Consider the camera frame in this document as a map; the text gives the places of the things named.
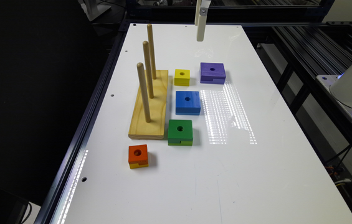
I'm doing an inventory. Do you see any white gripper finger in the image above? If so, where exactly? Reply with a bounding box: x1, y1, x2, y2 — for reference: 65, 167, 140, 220
196, 0, 211, 42
194, 0, 201, 26

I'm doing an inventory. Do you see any small yellow wooden block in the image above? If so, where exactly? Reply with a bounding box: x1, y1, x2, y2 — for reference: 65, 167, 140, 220
174, 69, 190, 86

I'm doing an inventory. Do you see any purple wooden block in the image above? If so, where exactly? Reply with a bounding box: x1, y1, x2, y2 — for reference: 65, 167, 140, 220
200, 62, 226, 85

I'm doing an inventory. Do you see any blue wooden block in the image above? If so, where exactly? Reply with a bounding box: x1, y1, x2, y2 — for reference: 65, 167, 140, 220
176, 91, 201, 115

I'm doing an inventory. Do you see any green wooden block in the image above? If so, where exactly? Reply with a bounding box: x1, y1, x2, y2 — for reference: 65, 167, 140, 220
168, 119, 193, 146

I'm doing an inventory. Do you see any orange and yellow block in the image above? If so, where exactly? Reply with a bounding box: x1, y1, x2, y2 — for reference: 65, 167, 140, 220
128, 144, 149, 169

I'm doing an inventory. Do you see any rear wooden peg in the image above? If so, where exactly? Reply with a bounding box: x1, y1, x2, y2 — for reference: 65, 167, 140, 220
147, 24, 156, 80

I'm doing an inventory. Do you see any wooden peg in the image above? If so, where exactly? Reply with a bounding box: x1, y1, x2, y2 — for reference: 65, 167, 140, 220
147, 24, 156, 80
143, 41, 154, 99
136, 62, 151, 123

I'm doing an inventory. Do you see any middle wooden peg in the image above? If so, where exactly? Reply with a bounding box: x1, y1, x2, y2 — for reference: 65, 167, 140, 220
143, 41, 154, 99

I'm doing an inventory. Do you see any front wooden peg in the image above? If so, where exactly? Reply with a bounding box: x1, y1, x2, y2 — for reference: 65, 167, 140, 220
136, 62, 151, 123

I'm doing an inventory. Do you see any wooden peg base board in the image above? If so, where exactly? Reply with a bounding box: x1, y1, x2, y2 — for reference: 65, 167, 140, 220
128, 70, 168, 140

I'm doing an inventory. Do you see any black aluminium frame rack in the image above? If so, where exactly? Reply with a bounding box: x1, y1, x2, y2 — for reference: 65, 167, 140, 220
244, 0, 352, 178

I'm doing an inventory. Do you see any bundle of coloured wires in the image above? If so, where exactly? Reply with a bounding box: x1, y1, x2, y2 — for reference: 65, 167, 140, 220
325, 163, 352, 189

